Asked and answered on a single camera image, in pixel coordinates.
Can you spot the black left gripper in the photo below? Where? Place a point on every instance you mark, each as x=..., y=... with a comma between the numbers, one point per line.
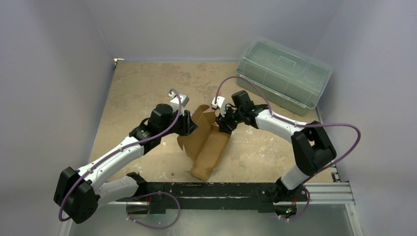
x=191, y=125

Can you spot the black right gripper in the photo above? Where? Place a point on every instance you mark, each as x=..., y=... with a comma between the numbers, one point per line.
x=224, y=121

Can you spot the brown cardboard box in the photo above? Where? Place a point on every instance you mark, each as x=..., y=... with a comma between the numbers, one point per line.
x=205, y=145

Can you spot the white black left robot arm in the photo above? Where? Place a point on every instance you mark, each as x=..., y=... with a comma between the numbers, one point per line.
x=79, y=192

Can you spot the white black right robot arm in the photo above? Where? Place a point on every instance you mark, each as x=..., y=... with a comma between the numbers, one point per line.
x=311, y=145

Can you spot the clear plastic storage box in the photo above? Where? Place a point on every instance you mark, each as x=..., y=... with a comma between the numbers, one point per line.
x=285, y=72

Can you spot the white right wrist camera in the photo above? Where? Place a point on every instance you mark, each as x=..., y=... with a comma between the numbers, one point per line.
x=219, y=103

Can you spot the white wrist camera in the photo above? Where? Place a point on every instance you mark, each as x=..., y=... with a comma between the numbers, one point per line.
x=219, y=103
x=178, y=101

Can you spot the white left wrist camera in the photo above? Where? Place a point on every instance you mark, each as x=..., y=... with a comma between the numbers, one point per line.
x=178, y=101

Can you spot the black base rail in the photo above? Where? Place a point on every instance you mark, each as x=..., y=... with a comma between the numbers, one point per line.
x=263, y=197

